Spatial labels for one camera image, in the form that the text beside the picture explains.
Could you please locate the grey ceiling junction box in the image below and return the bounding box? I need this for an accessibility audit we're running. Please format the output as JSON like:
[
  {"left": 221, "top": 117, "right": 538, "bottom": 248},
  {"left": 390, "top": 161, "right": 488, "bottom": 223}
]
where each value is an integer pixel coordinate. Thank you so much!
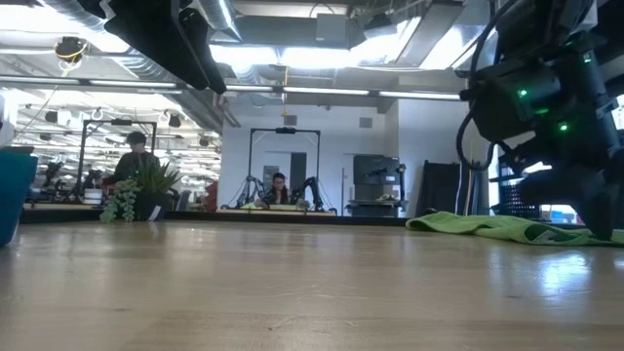
[{"left": 315, "top": 13, "right": 348, "bottom": 43}]

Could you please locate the black ceiling cable reel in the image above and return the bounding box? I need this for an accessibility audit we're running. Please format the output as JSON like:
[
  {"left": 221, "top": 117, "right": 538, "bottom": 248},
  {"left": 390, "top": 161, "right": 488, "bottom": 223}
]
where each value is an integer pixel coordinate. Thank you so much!
[{"left": 53, "top": 36, "right": 89, "bottom": 64}]

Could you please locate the black perforated crate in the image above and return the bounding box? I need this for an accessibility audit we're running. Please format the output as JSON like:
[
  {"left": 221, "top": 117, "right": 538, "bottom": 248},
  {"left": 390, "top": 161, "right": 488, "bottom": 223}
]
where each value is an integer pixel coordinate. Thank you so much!
[{"left": 496, "top": 165, "right": 542, "bottom": 219}]

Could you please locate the background wooden-top table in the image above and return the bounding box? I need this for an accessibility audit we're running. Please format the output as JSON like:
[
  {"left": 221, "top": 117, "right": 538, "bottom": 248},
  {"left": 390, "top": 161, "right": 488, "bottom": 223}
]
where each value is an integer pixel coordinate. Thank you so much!
[{"left": 216, "top": 207, "right": 338, "bottom": 218}]

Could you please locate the potted succulent in black pot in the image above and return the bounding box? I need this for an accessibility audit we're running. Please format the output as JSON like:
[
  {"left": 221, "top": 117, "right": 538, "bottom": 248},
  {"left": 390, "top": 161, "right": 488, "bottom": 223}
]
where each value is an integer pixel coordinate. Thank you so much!
[{"left": 99, "top": 158, "right": 185, "bottom": 224}]

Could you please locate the black upright panel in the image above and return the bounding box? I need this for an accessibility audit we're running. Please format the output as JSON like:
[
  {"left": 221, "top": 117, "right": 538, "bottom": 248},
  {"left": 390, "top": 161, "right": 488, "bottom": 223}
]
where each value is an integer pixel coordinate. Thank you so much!
[{"left": 422, "top": 159, "right": 488, "bottom": 215}]

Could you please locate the black table edge rail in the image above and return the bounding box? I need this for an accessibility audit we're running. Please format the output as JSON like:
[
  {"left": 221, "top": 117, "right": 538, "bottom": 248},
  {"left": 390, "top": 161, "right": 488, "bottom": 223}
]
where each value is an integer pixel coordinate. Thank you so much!
[{"left": 19, "top": 208, "right": 410, "bottom": 226}]

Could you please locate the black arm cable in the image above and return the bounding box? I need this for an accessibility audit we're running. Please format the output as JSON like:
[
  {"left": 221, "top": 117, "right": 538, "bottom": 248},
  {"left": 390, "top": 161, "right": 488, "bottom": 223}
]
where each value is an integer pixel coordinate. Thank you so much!
[{"left": 455, "top": 0, "right": 518, "bottom": 172}]

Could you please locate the green microfiber towel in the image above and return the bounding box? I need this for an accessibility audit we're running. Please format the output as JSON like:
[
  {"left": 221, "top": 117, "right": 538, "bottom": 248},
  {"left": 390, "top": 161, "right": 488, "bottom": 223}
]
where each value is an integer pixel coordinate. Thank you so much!
[{"left": 405, "top": 211, "right": 624, "bottom": 247}]

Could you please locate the person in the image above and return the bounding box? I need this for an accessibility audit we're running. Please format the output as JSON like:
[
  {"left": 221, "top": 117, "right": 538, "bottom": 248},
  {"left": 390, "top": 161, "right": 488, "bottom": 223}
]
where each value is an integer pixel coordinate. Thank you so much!
[
  {"left": 96, "top": 131, "right": 162, "bottom": 187},
  {"left": 255, "top": 172, "right": 293, "bottom": 206}
]

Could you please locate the silver ceiling air duct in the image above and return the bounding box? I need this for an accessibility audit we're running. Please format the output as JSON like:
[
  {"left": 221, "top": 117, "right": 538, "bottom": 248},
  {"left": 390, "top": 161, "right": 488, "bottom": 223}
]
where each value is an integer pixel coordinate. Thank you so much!
[{"left": 43, "top": 0, "right": 243, "bottom": 131}]

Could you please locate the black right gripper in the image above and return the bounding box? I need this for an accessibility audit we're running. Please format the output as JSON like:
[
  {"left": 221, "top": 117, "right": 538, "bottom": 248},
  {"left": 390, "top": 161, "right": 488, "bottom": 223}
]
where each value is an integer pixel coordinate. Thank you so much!
[{"left": 519, "top": 155, "right": 624, "bottom": 241}]

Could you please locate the blue plastic basket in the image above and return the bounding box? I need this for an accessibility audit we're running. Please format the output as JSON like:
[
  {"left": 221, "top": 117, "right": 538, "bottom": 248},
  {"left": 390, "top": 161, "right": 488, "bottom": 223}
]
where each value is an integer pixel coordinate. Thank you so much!
[{"left": 0, "top": 151, "right": 39, "bottom": 249}]

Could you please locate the black equipment cabinet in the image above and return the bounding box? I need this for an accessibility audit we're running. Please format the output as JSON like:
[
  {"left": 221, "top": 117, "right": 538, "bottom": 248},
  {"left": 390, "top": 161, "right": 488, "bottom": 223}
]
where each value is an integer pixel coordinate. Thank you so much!
[{"left": 346, "top": 154, "right": 407, "bottom": 218}]

